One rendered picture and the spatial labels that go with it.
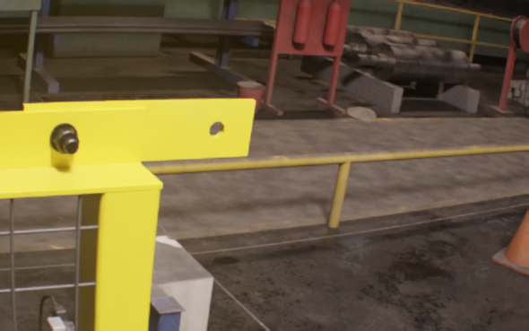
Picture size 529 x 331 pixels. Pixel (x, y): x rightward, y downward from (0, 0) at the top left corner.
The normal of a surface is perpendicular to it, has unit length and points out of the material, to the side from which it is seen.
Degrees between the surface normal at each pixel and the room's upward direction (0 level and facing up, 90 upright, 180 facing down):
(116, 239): 90
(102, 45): 90
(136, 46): 90
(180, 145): 90
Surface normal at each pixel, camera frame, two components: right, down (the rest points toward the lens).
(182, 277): 0.15, -0.94
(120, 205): 0.51, 0.34
